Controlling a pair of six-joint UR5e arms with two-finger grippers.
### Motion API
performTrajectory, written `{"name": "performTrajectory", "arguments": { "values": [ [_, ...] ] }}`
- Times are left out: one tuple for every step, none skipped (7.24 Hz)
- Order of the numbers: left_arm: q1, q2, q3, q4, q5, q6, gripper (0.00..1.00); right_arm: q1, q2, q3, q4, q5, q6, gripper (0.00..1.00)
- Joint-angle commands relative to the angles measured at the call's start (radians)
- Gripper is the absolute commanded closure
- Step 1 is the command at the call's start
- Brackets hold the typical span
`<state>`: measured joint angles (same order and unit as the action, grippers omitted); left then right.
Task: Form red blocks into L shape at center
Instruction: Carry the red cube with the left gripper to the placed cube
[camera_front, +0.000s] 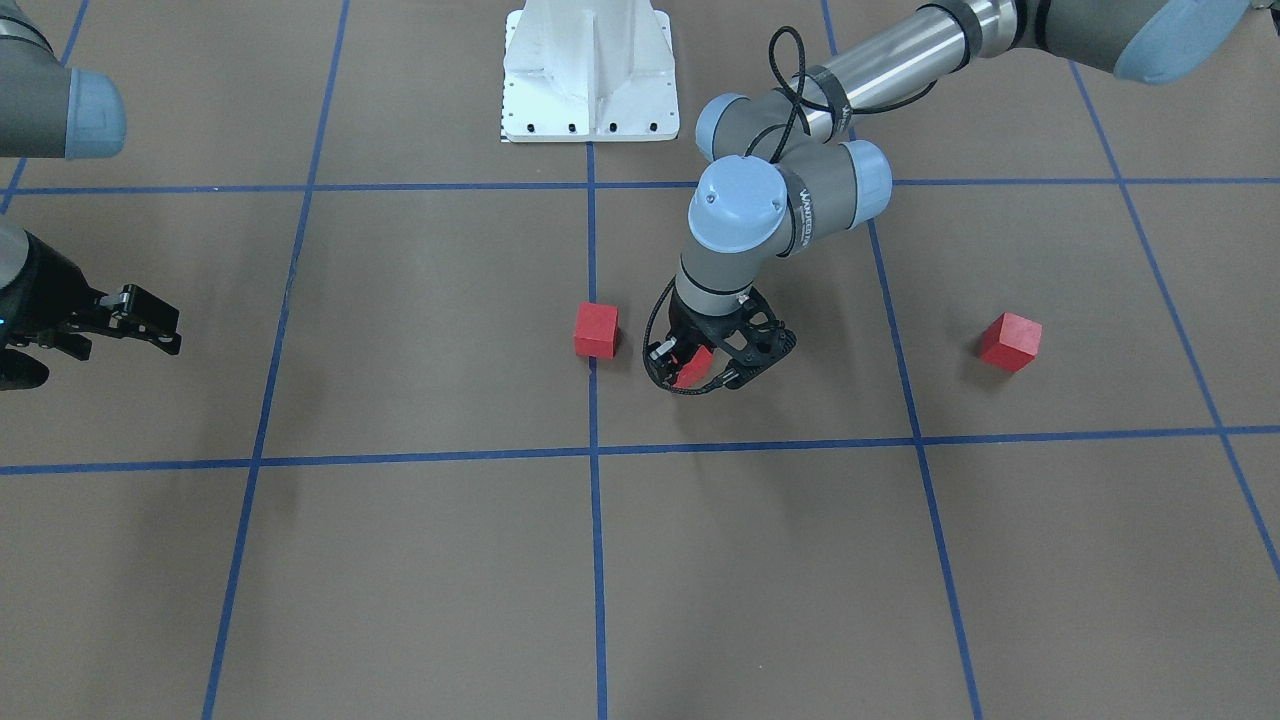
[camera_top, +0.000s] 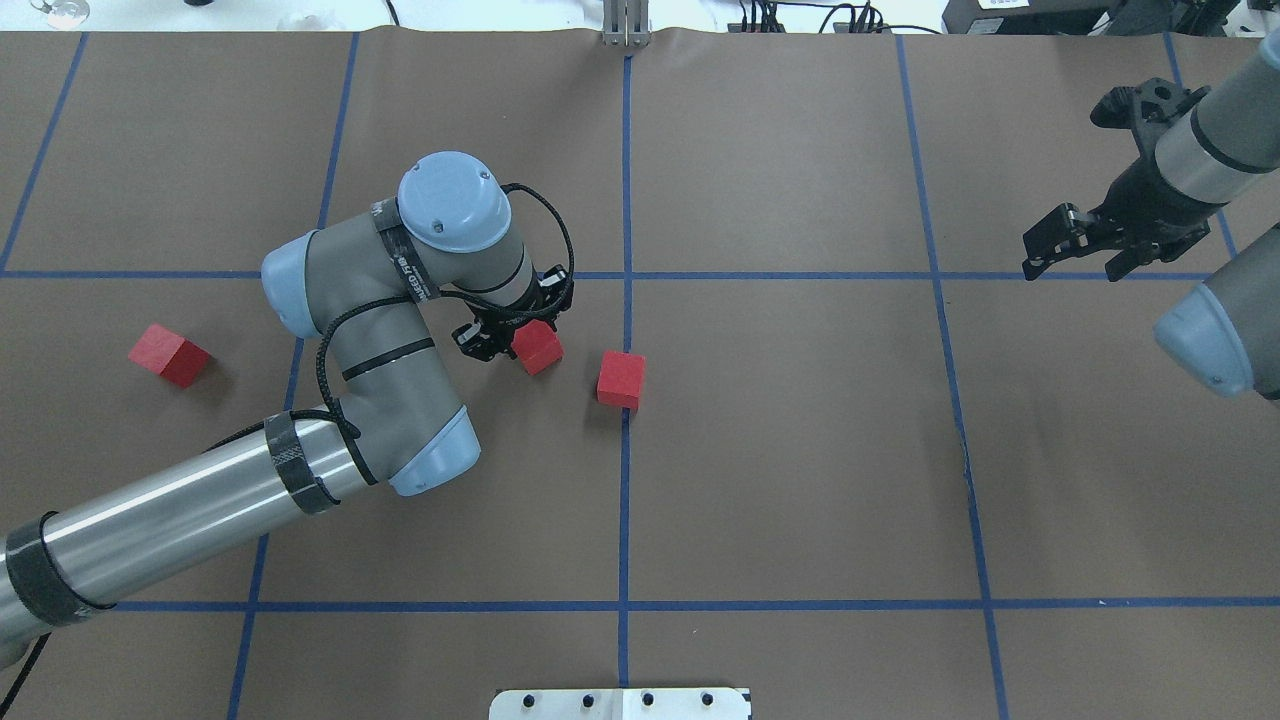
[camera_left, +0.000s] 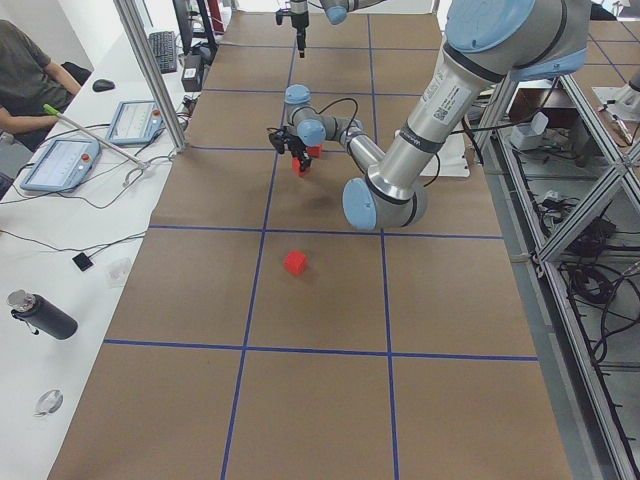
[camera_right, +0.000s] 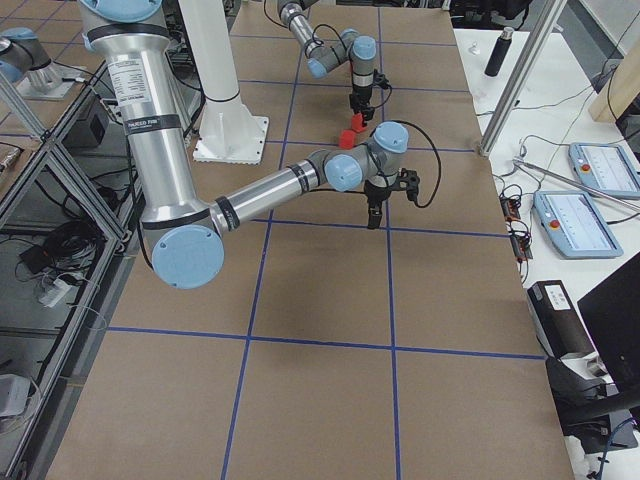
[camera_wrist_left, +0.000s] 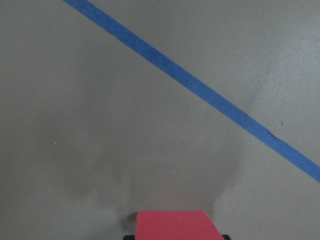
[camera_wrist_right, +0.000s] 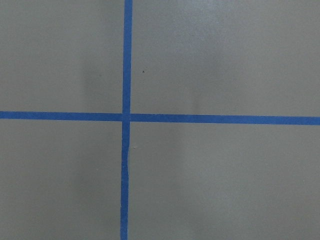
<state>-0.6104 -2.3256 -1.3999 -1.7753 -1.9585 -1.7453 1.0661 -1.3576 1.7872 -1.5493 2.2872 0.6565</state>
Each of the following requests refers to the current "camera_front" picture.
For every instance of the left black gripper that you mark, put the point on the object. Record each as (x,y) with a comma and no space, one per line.
(697,327)

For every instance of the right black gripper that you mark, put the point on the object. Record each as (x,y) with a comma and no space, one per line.
(42,290)

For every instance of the red block placed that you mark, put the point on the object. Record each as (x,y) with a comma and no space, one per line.
(692,374)
(596,332)

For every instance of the red block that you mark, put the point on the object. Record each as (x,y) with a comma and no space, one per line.
(1010,342)

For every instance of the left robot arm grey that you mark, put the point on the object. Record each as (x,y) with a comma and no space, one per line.
(782,172)

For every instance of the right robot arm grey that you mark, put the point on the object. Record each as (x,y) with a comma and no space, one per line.
(51,110)

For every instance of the white metal camera stand base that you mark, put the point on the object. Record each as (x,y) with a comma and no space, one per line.
(589,72)

